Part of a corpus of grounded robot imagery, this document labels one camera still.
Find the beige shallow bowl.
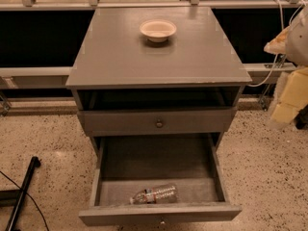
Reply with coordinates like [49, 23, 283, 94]
[140, 19, 177, 42]

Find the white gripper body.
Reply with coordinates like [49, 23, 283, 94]
[286, 6, 308, 66]

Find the white hanging cable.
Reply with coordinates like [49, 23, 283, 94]
[246, 0, 308, 89]

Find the thin black floor cable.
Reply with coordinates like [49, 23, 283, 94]
[0, 170, 51, 231]

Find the black metal stand leg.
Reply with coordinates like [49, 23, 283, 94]
[0, 157, 40, 231]

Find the clear plastic water bottle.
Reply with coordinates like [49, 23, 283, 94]
[130, 184, 178, 205]

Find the closed grey upper drawer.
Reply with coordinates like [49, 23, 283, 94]
[77, 108, 237, 137]

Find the open grey bottom drawer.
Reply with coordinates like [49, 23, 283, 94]
[79, 134, 242, 226]

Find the grey wooden cabinet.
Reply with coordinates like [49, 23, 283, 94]
[65, 6, 253, 156]

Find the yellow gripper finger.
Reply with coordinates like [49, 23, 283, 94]
[269, 66, 308, 128]
[264, 27, 289, 55]

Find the metal railing frame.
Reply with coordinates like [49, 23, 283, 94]
[0, 0, 308, 117]

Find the dark box at right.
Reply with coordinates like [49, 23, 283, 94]
[295, 105, 308, 129]

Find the round brass drawer knob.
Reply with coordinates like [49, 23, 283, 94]
[156, 120, 164, 128]

